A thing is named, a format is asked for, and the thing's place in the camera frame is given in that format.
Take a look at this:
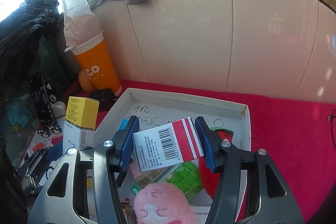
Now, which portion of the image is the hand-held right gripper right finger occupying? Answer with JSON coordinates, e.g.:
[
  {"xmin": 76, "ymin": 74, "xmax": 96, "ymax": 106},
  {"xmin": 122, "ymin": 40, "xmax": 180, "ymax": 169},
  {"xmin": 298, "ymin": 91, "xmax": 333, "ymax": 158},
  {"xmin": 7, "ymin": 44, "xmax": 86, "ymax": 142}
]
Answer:
[{"xmin": 194, "ymin": 116, "xmax": 304, "ymax": 224}]

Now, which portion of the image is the white red striped box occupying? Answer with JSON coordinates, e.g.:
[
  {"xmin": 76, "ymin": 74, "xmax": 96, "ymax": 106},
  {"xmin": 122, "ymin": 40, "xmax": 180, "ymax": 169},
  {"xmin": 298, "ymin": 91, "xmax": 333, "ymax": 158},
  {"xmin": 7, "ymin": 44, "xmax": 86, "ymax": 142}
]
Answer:
[{"xmin": 132, "ymin": 116, "xmax": 205, "ymax": 169}]

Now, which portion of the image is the white box blue yellow print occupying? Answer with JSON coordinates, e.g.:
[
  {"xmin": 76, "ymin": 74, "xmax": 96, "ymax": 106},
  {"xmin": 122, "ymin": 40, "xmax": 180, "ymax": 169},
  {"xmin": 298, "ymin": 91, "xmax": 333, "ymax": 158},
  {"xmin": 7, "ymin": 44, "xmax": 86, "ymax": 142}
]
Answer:
[{"xmin": 189, "ymin": 203, "xmax": 210, "ymax": 224}]

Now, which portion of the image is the green snack packet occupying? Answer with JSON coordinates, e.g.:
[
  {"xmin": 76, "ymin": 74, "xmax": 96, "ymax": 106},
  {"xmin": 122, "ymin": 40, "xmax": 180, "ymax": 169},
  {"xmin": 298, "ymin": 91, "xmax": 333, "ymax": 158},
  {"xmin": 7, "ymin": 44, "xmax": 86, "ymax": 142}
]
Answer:
[{"xmin": 164, "ymin": 161, "xmax": 204, "ymax": 201}]

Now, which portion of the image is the black phone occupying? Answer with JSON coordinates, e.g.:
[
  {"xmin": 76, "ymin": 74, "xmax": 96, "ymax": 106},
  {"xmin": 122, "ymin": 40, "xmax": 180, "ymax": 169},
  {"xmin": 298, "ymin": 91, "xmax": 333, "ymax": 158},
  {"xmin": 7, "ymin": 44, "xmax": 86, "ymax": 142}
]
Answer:
[{"xmin": 29, "ymin": 70, "xmax": 57, "ymax": 132}]

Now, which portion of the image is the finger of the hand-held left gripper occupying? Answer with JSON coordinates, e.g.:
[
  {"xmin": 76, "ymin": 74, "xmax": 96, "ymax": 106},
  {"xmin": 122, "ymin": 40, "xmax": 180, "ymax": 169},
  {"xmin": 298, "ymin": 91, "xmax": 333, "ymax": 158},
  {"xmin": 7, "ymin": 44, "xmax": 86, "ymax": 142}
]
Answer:
[{"xmin": 48, "ymin": 144, "xmax": 64, "ymax": 161}]

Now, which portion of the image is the black white cartoon stand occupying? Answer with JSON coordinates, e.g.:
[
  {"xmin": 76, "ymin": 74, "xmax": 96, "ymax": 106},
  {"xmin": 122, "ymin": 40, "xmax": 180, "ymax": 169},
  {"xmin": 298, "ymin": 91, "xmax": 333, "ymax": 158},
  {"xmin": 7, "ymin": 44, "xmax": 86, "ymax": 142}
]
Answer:
[{"xmin": 37, "ymin": 83, "xmax": 67, "ymax": 138}]

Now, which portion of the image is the black plastic bag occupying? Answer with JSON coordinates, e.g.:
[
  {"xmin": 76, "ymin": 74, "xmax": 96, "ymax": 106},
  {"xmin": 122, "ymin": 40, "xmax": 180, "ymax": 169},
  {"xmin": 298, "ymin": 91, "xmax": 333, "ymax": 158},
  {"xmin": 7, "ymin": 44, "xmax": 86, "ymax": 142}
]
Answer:
[{"xmin": 0, "ymin": 0, "xmax": 65, "ymax": 88}]

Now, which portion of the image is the pink plush toy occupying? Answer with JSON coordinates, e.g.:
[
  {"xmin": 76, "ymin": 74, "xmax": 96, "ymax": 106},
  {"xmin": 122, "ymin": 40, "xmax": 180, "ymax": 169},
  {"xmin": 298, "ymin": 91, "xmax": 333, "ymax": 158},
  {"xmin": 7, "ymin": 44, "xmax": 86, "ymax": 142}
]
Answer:
[{"xmin": 133, "ymin": 182, "xmax": 198, "ymax": 224}]

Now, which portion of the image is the dark green cartoon panel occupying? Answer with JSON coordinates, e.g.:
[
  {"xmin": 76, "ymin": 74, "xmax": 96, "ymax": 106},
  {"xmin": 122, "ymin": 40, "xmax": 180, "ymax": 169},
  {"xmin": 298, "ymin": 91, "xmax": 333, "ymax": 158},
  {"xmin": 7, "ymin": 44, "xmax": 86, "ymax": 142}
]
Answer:
[{"xmin": 0, "ymin": 35, "xmax": 66, "ymax": 167}]

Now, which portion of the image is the small pale green box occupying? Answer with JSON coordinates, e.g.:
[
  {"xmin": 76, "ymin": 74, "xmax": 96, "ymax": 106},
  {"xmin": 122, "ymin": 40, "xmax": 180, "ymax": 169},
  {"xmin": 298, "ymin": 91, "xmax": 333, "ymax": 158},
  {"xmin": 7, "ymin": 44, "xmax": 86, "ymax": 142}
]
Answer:
[{"xmin": 136, "ymin": 169, "xmax": 171, "ymax": 186}]

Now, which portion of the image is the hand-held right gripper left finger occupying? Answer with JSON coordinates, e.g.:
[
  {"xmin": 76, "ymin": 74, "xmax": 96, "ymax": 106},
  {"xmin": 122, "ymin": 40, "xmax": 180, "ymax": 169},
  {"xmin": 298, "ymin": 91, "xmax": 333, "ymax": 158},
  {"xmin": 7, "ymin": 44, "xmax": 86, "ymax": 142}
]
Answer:
[{"xmin": 28, "ymin": 115, "xmax": 140, "ymax": 224}]

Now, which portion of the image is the red tablecloth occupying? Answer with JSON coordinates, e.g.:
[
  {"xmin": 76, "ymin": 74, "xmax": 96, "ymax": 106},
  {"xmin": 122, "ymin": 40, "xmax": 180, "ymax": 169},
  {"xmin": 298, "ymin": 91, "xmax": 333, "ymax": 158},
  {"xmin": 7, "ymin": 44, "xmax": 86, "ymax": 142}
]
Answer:
[{"xmin": 16, "ymin": 79, "xmax": 336, "ymax": 224}]

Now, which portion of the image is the white cardboard tray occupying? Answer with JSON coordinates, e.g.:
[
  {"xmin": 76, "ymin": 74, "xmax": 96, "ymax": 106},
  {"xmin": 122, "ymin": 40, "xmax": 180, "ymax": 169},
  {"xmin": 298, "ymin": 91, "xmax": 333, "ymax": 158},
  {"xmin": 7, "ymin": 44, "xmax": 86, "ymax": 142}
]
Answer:
[{"xmin": 93, "ymin": 88, "xmax": 251, "ymax": 224}]

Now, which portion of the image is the red chili plush toy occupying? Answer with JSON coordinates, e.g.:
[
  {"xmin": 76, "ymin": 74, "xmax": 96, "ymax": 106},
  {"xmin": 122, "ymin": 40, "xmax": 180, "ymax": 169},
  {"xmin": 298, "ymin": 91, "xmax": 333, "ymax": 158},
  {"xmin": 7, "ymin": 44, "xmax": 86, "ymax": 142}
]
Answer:
[{"xmin": 197, "ymin": 127, "xmax": 237, "ymax": 194}]

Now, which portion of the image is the crumpled white paper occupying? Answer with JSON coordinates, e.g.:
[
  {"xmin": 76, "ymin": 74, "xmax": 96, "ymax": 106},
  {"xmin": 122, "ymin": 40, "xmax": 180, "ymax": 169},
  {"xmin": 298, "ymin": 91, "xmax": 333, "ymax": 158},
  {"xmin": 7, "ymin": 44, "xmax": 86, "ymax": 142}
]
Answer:
[{"xmin": 56, "ymin": 0, "xmax": 103, "ymax": 48}]

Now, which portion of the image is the black pouch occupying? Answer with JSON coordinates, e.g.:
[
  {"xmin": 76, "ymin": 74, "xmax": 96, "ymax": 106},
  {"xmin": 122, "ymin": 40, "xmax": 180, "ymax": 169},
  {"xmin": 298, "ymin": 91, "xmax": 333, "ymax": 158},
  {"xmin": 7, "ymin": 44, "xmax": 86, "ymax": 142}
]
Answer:
[{"xmin": 89, "ymin": 88, "xmax": 117, "ymax": 111}]

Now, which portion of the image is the orange paper cup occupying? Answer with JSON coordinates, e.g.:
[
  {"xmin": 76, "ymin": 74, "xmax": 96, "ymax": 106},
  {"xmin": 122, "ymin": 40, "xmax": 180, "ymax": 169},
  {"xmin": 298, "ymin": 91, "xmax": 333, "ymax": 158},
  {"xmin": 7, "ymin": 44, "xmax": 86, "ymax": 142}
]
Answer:
[{"xmin": 65, "ymin": 31, "xmax": 122, "ymax": 94}]

